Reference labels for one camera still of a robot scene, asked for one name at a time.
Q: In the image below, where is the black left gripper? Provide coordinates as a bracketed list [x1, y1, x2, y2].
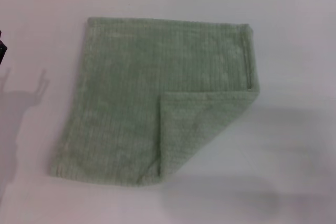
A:
[0, 29, 8, 65]

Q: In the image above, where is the green ribbed terry towel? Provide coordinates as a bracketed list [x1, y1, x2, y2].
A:
[46, 16, 261, 180]

